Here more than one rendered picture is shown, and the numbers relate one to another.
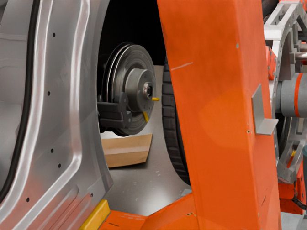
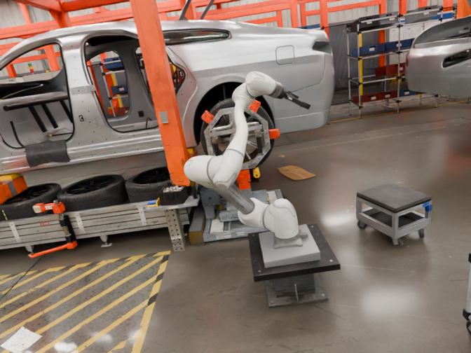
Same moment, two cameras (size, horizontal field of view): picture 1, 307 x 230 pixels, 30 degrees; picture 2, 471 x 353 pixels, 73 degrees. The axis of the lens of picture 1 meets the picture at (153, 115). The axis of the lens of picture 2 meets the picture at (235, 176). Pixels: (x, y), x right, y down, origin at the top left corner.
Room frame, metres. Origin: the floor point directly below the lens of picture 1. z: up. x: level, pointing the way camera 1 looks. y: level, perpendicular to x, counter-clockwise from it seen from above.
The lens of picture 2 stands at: (0.24, -2.75, 1.43)
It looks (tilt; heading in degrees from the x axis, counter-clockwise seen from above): 19 degrees down; 62
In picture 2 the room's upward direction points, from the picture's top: 9 degrees counter-clockwise
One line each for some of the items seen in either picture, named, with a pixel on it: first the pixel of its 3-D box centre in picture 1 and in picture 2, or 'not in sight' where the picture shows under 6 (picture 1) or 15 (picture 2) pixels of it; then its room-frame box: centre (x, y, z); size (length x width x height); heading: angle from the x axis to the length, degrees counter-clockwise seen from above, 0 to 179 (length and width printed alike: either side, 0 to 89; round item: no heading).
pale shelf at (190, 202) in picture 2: not in sight; (173, 203); (0.92, -0.31, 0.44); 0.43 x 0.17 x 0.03; 149
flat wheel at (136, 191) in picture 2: not in sight; (160, 185); (1.02, 0.40, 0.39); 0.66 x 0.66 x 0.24
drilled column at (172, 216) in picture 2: not in sight; (175, 227); (0.90, -0.29, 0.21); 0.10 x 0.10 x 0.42; 59
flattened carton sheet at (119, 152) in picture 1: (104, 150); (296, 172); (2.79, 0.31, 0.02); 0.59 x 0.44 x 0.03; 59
